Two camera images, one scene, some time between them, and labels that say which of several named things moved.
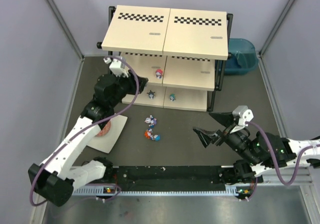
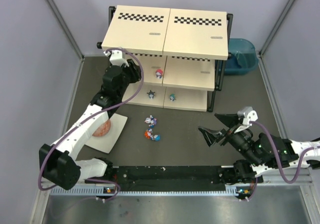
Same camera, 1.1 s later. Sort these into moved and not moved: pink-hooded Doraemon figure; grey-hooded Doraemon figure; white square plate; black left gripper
Moved: black left gripper
Not moved: white square plate; grey-hooded Doraemon figure; pink-hooded Doraemon figure
